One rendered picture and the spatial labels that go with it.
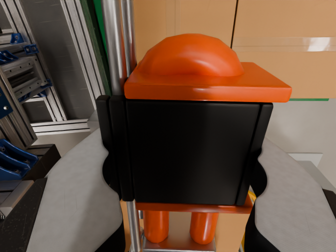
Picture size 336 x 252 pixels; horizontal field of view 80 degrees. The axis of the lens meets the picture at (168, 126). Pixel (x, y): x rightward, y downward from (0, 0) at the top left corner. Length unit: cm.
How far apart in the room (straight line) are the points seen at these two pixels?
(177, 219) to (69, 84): 116
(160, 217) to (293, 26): 78
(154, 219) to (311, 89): 87
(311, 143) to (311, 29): 117
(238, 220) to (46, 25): 118
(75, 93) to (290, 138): 154
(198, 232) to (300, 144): 172
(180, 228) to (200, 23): 67
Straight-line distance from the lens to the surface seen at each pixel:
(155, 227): 18
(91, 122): 86
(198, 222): 18
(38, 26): 129
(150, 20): 77
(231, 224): 65
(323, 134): 191
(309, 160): 199
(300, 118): 173
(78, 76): 126
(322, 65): 95
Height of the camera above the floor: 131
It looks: 60 degrees down
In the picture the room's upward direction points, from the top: 177 degrees counter-clockwise
